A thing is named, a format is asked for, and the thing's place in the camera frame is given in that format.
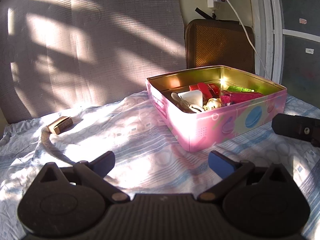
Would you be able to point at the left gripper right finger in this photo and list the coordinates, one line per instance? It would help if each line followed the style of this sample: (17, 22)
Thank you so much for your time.
(231, 172)

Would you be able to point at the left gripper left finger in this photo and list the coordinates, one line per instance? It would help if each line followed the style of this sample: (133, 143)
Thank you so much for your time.
(92, 174)

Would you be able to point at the yellow cartoon figurine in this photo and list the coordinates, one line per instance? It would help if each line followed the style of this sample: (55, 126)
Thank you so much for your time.
(212, 104)

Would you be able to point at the magenta leather pouch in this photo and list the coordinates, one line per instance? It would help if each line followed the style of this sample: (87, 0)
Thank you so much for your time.
(238, 97)

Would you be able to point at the green snack packet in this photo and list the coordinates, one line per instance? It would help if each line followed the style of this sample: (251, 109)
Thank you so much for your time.
(239, 89)

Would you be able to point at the brown toy figure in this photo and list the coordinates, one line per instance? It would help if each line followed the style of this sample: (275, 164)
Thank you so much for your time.
(185, 105)

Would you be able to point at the white charger cube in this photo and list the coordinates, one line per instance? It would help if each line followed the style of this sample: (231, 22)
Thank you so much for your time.
(194, 97)

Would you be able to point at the red cigarette box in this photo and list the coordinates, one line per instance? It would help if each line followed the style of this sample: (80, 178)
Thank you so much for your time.
(214, 89)

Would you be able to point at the red stapler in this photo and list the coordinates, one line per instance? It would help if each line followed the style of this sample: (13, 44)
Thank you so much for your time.
(204, 88)

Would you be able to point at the pink macaron tin box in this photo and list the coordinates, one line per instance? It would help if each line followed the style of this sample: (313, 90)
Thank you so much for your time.
(198, 131)

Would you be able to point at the small brown cardboard box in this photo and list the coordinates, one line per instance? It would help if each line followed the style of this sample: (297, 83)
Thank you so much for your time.
(60, 124)

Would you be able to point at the brown woven cushion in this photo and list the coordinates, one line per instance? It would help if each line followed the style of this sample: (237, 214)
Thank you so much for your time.
(215, 42)

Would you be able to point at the white window frame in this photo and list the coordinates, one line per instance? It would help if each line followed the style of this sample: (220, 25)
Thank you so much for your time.
(287, 41)

